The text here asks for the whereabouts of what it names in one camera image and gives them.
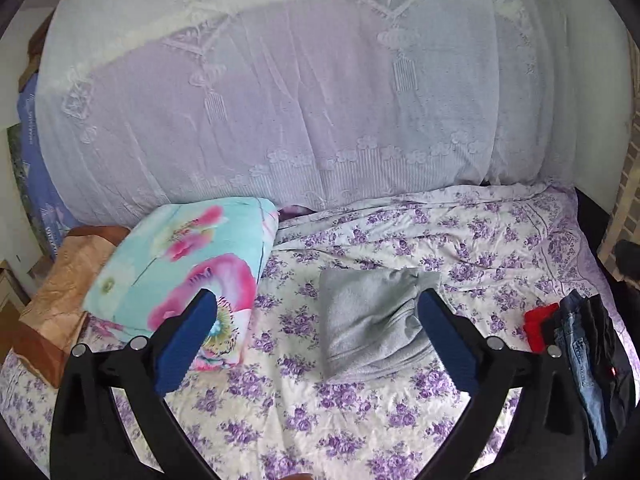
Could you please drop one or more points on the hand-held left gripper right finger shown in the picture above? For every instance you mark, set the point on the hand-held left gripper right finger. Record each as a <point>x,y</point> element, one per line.
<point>450,345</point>

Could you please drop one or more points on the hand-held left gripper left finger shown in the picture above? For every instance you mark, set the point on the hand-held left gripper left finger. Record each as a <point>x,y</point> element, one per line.
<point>186,342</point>

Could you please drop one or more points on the grey pants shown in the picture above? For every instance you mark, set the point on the grey pants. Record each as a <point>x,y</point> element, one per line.
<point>367,325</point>

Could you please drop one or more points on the pink and teal floral pillow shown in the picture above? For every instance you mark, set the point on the pink and teal floral pillow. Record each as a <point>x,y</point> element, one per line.
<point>185,265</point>

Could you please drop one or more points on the red cloth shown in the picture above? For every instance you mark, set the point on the red cloth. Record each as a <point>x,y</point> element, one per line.
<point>539,327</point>

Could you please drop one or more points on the purple floral bedsheet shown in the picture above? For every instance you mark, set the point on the purple floral bedsheet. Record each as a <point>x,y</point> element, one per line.
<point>350,410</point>

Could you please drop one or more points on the brown satin cloth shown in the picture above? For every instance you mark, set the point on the brown satin cloth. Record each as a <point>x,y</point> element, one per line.
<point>60,305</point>

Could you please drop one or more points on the blue jeans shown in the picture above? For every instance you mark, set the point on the blue jeans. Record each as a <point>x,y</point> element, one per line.
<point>582,365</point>

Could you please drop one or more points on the black clothing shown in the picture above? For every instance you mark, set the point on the black clothing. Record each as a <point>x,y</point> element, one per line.
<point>612,355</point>

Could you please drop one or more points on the dark purple cloth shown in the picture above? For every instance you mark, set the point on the dark purple cloth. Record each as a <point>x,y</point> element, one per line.
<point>296,210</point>

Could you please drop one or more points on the blue printed cloth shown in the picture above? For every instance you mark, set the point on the blue printed cloth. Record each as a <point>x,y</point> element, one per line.
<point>37,185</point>

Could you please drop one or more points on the white lace cover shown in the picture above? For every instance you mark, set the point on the white lace cover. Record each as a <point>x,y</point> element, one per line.
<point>300,90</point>

